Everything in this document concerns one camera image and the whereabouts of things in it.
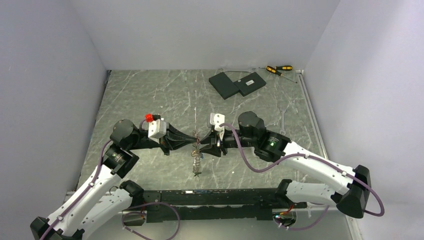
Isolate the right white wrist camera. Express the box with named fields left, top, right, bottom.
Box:
left=209, top=112, right=225, bottom=141

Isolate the orange black screwdriver front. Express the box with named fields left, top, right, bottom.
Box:
left=267, top=70, right=297, bottom=83

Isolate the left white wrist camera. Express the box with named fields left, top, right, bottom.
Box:
left=145, top=113, right=167, bottom=129

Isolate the silver wrench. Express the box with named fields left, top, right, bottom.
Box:
left=279, top=107, right=287, bottom=136

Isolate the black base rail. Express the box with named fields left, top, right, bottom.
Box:
left=130, top=188, right=291, bottom=223

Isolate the metal keyring with keys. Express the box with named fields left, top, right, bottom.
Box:
left=191, top=129, right=203, bottom=177

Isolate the large black box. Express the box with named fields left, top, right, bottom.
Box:
left=208, top=72, right=240, bottom=100

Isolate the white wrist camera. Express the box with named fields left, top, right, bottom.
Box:
left=145, top=113, right=167, bottom=129
left=209, top=112, right=225, bottom=141

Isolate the small black box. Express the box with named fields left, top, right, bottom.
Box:
left=234, top=72, right=266, bottom=97

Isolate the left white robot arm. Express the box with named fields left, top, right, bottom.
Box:
left=30, top=114, right=199, bottom=240

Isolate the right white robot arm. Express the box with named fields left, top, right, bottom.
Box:
left=200, top=111, right=372, bottom=219

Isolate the orange black screwdriver back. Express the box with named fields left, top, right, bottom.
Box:
left=261, top=65, right=293, bottom=71

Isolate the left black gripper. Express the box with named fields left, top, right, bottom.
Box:
left=127, top=122, right=196, bottom=155

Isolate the orange black screwdriver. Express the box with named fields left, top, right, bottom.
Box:
left=267, top=70, right=297, bottom=83
left=261, top=65, right=293, bottom=71

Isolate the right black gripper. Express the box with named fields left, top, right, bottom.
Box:
left=198, top=129, right=257, bottom=157

